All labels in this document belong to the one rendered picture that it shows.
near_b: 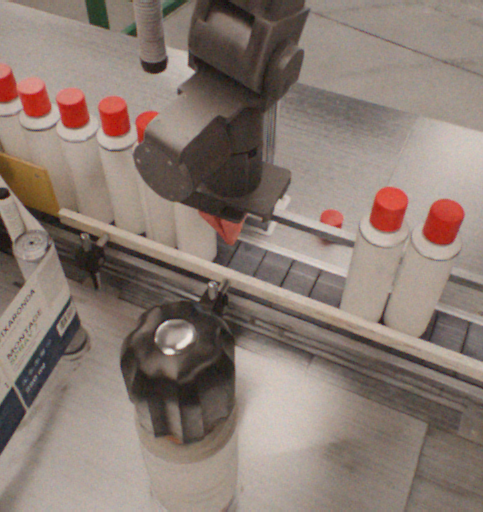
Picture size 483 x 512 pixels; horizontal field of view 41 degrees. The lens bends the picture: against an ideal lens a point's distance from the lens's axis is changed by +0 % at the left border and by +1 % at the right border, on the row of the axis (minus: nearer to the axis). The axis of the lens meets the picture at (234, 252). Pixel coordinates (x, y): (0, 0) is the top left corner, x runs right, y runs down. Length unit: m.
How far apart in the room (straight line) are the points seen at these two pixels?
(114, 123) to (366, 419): 0.43
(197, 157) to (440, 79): 2.28
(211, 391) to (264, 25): 0.26
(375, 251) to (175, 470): 0.30
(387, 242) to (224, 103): 0.25
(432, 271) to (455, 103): 1.97
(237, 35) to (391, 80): 2.21
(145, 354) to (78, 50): 0.96
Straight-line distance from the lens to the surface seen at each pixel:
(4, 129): 0.86
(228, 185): 0.59
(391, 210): 0.64
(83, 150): 0.79
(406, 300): 0.74
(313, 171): 1.03
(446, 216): 0.65
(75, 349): 0.78
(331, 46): 2.83
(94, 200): 0.85
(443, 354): 0.76
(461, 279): 0.77
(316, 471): 0.71
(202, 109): 0.50
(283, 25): 0.49
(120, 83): 1.22
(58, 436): 0.74
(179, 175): 0.50
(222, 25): 0.50
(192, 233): 0.78
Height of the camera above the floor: 1.54
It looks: 51 degrees down
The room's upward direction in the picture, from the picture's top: straight up
